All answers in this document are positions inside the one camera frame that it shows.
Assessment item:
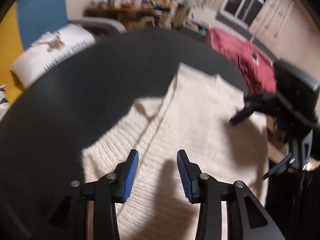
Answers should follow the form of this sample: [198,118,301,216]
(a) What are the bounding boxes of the cream knit sweater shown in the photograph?
[82,64,268,239]

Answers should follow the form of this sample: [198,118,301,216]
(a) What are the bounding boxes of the red ruffled quilt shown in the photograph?
[206,28,276,93]

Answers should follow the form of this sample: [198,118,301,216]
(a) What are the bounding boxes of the low white shelf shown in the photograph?
[187,3,217,30]

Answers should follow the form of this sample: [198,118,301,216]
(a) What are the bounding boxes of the wooden desk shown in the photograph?
[84,0,174,30]

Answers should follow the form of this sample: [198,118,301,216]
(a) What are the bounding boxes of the geometric pattern pillow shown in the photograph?
[0,85,11,120]

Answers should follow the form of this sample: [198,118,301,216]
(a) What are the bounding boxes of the white deer print pillow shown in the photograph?
[10,24,95,89]

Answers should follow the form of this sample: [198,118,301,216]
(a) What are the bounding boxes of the grey yellow blue sofa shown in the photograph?
[1,0,126,105]

